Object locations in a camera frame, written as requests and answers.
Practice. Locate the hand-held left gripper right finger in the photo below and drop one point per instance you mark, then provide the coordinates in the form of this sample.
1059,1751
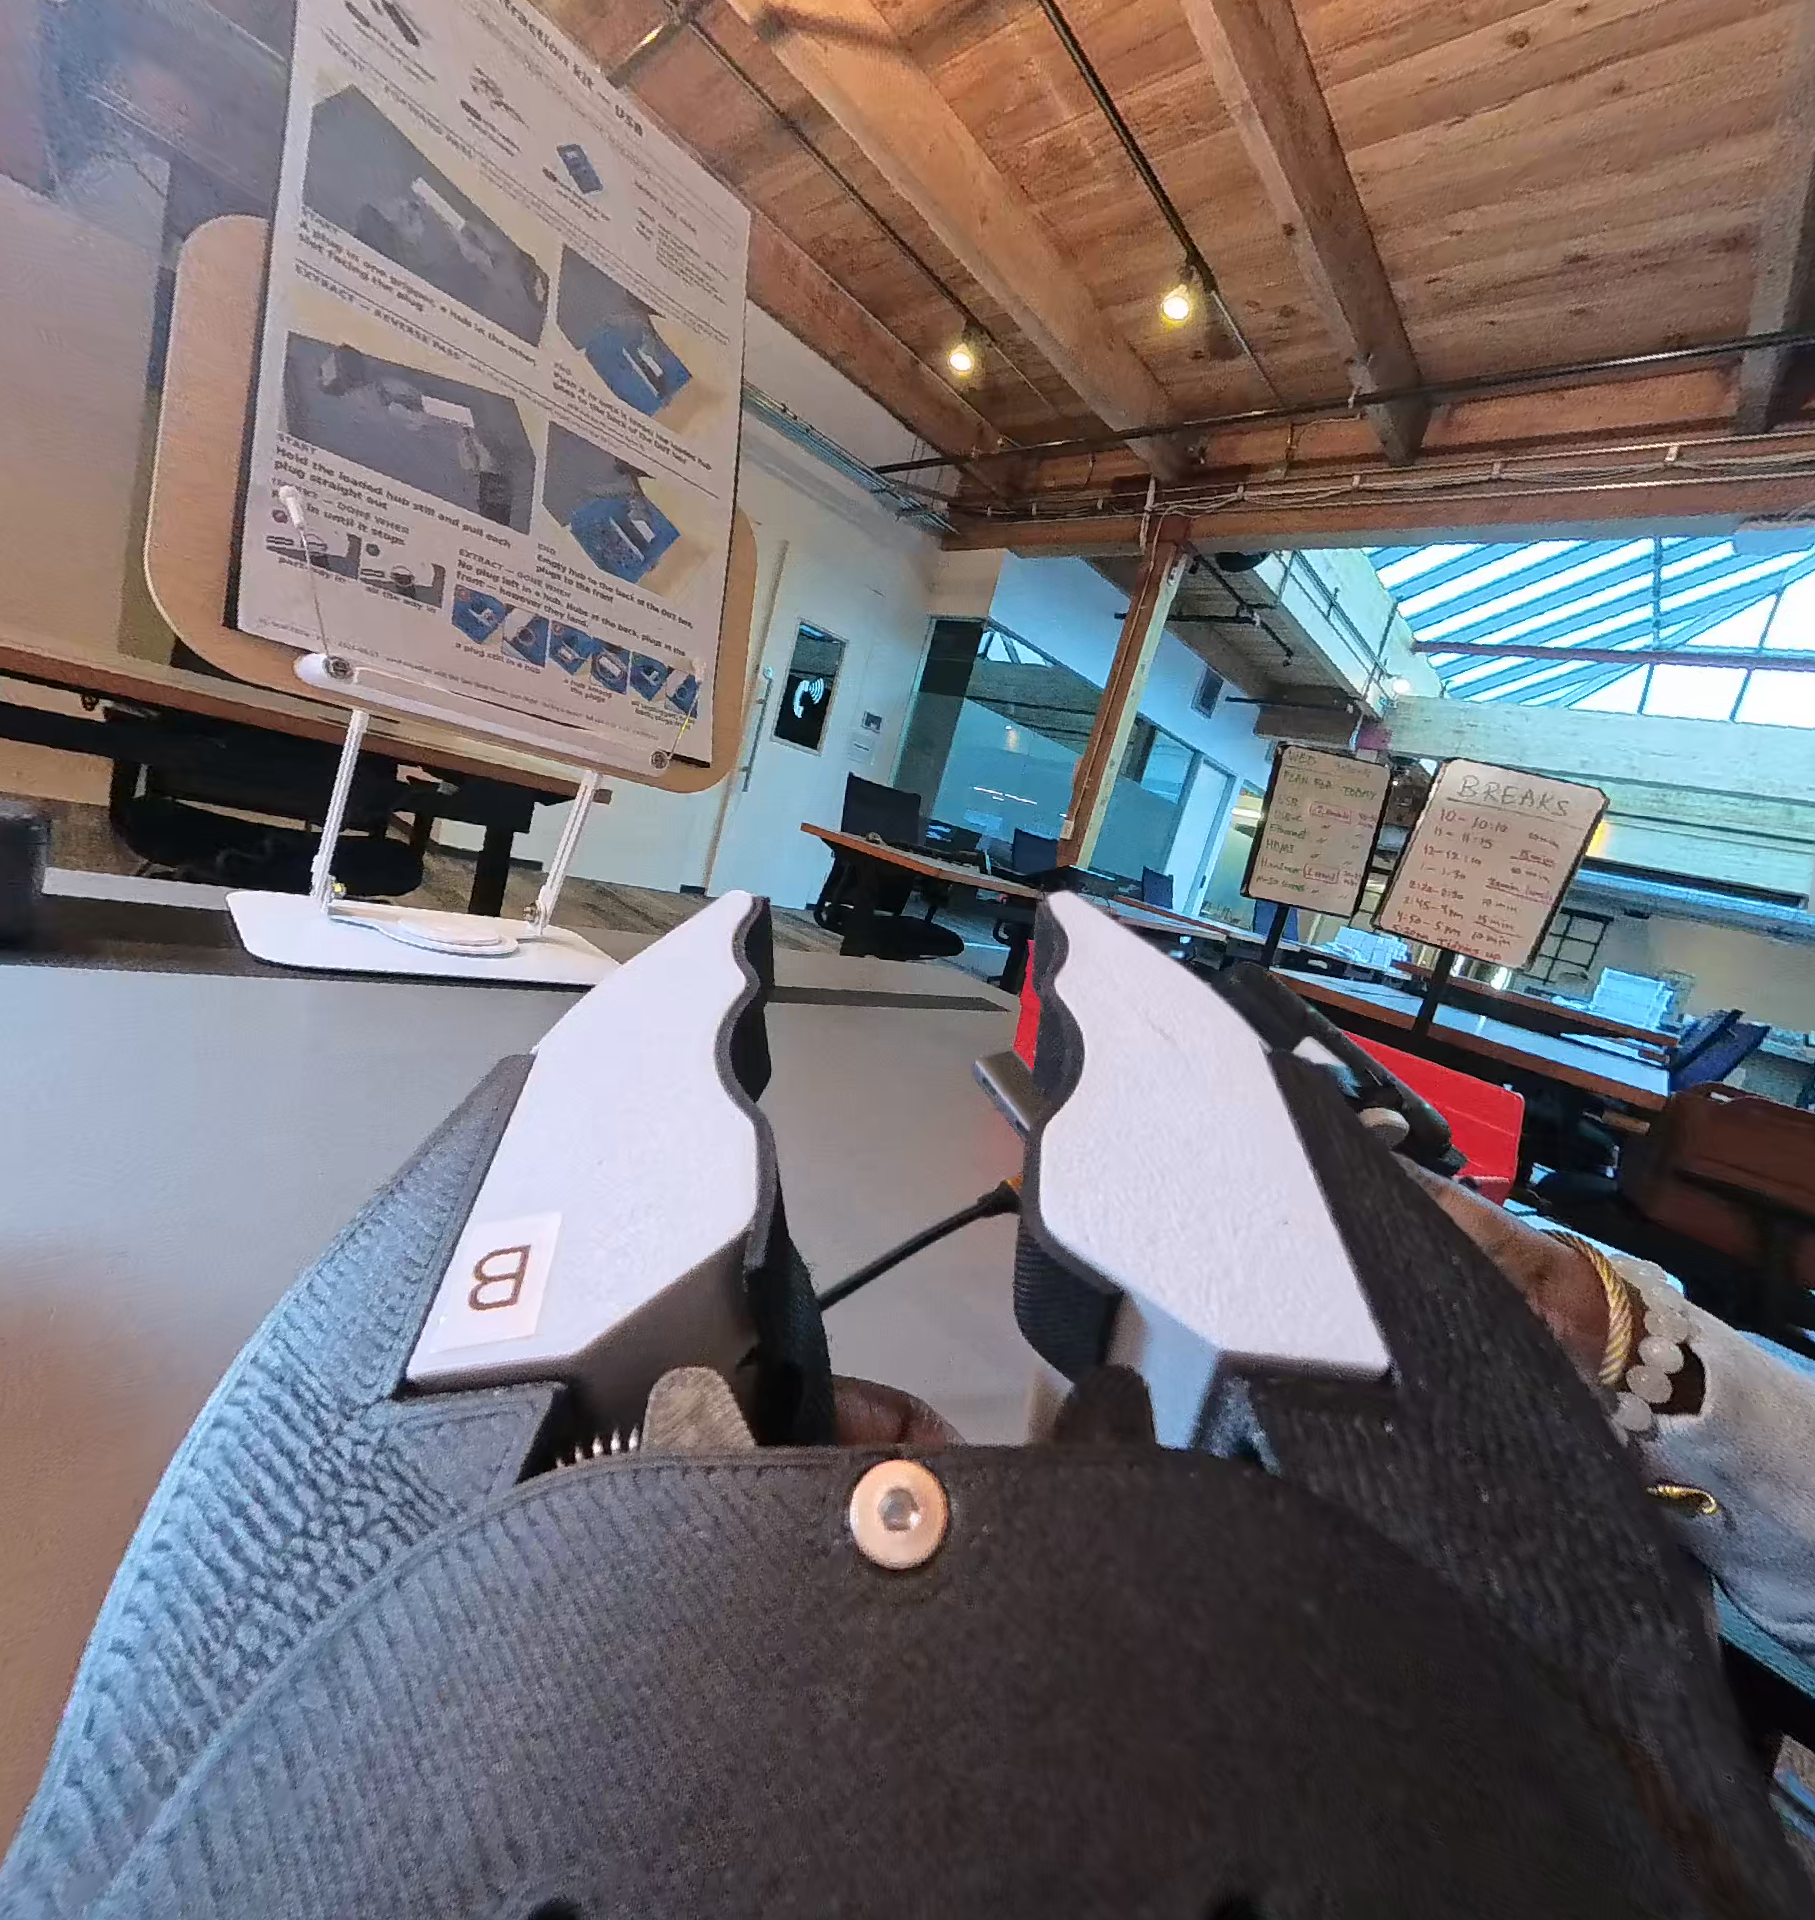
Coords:
1193,1170

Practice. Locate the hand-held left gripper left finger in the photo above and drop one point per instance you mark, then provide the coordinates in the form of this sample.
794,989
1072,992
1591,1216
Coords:
622,1141

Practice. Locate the red plastic bin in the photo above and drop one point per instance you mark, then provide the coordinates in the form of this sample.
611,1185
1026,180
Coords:
1463,1117

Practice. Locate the grey usb hub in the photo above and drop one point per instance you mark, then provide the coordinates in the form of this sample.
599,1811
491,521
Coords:
1002,1084

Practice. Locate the person's right hand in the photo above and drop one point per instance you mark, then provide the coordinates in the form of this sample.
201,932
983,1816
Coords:
1561,1290

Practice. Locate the person's left hand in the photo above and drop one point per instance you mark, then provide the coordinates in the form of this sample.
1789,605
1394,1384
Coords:
885,1418

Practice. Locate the wide handwritten whiteboard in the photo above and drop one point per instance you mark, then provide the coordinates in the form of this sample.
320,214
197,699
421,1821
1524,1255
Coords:
1492,871

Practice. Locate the narrow handwritten whiteboard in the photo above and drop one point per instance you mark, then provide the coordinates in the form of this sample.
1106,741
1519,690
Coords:
1317,832

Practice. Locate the white document stand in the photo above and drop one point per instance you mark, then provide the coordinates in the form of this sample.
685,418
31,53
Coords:
398,938

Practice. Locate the gold bangle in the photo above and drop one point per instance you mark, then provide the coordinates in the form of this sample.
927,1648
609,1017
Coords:
1628,1306

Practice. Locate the wooden edged office desk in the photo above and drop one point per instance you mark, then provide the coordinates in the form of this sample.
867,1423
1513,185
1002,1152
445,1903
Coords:
998,871

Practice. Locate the brown leather bag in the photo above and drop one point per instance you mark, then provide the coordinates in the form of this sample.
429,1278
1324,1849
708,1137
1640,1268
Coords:
1747,1185

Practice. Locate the black office chair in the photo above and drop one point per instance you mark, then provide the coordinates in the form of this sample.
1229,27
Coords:
248,839
877,819

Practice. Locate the black phone sign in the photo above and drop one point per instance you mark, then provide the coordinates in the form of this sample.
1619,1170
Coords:
810,690

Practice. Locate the printed instruction sheet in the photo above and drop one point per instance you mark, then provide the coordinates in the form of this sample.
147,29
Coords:
474,374

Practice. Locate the ceiling spot lamp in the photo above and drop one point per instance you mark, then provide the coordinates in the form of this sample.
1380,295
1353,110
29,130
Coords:
962,359
1178,300

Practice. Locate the wooden post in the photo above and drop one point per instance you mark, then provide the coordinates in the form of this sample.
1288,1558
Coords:
1125,706

